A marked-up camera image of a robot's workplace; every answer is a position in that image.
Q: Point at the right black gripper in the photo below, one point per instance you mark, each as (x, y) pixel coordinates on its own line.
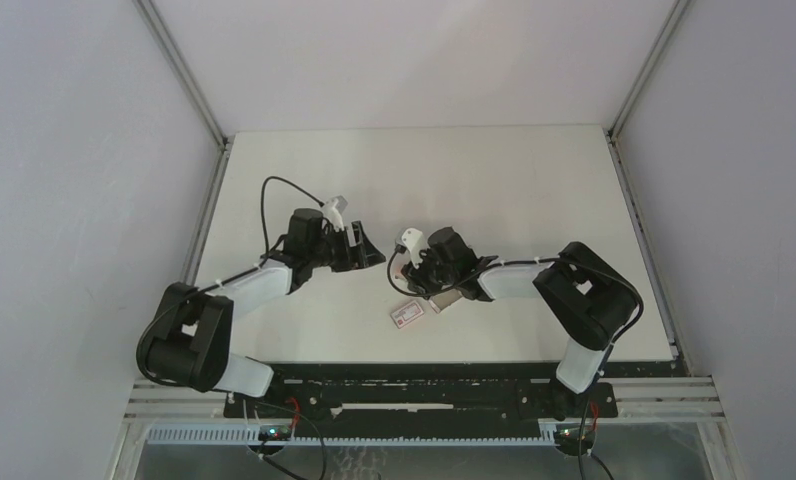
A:
(416, 272)

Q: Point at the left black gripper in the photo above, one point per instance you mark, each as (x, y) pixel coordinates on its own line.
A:
(360, 255)

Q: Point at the red white staple box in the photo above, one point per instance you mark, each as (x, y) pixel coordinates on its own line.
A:
(407, 314)

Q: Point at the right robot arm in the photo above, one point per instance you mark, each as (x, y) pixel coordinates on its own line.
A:
(594, 304)

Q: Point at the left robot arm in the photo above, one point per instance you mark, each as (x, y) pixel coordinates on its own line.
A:
(188, 342)

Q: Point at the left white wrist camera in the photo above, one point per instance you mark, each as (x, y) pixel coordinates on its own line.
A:
(332, 210)

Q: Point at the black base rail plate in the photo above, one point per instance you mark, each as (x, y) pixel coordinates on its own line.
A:
(431, 402)

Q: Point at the left aluminium frame post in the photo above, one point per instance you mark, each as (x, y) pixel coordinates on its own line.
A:
(167, 44)

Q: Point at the aluminium frame post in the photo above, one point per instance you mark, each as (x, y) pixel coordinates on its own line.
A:
(665, 35)
(167, 44)

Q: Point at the right aluminium frame post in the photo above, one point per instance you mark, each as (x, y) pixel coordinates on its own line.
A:
(665, 35)

